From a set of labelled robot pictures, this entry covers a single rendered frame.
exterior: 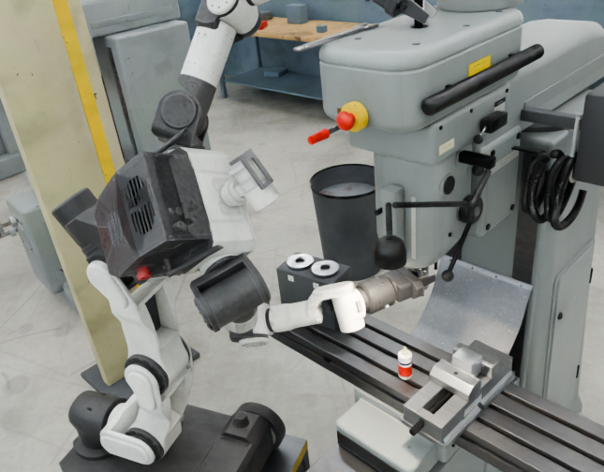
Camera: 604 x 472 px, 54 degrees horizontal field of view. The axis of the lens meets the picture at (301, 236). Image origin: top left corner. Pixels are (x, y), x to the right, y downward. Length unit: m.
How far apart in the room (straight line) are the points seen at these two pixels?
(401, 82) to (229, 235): 0.49
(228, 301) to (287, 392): 1.84
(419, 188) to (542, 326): 0.83
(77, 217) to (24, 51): 1.22
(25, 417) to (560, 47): 2.93
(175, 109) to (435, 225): 0.65
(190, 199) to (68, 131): 1.56
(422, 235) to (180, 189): 0.58
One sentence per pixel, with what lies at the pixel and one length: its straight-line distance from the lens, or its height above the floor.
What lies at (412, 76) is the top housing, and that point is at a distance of 1.16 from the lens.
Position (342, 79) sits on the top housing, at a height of 1.83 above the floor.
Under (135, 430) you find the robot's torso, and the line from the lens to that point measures 2.04.
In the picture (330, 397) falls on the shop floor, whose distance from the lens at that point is 3.03.
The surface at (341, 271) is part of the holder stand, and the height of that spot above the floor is 1.09.
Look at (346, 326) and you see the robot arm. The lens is 1.51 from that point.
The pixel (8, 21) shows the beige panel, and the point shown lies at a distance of 2.65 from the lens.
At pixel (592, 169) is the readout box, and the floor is 1.55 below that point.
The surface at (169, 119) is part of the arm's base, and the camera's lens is 1.36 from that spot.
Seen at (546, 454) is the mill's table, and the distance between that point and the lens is 1.68.
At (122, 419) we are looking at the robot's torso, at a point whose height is 0.73.
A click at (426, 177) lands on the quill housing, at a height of 1.58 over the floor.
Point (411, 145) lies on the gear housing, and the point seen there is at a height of 1.67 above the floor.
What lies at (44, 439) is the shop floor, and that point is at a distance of 3.28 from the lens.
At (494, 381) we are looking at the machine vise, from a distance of 1.76.
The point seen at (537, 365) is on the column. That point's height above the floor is 0.73.
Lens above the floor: 2.16
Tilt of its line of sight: 30 degrees down
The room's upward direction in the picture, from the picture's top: 7 degrees counter-clockwise
